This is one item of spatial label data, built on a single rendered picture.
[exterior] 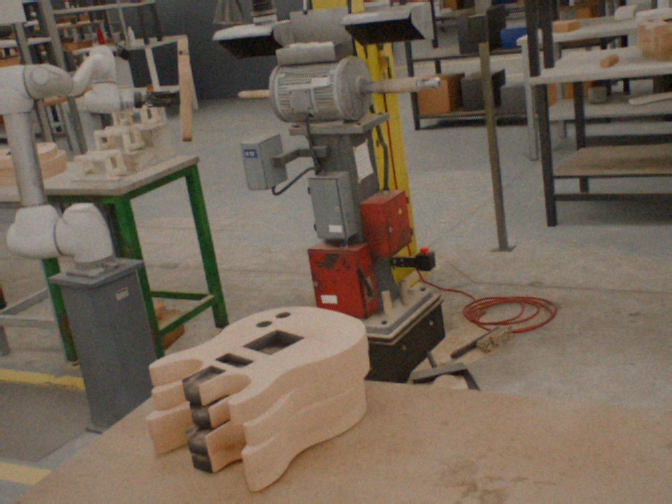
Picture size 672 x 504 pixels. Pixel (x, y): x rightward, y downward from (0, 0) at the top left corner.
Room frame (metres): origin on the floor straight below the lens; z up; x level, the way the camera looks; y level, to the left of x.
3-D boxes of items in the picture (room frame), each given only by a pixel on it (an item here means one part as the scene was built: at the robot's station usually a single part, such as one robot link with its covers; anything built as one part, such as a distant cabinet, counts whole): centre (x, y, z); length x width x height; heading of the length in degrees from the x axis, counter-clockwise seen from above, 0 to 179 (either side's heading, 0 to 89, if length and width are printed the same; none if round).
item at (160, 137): (4.94, 0.86, 1.02); 0.27 x 0.15 x 0.17; 61
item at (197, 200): (4.85, 0.64, 0.45); 0.05 x 0.05 x 0.90; 57
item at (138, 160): (4.81, 0.94, 0.98); 0.27 x 0.16 x 0.09; 61
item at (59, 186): (4.79, 1.01, 0.55); 0.62 x 0.58 x 0.76; 57
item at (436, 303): (4.17, -0.10, 0.12); 0.61 x 0.51 x 0.25; 147
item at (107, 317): (3.98, 0.98, 0.35); 0.28 x 0.28 x 0.70; 49
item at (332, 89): (4.19, -0.04, 1.25); 0.41 x 0.27 x 0.26; 57
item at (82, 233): (3.98, 0.99, 0.87); 0.18 x 0.16 x 0.22; 81
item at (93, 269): (3.96, 0.97, 0.73); 0.22 x 0.18 x 0.06; 49
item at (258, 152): (4.04, 0.16, 0.99); 0.24 x 0.21 x 0.26; 57
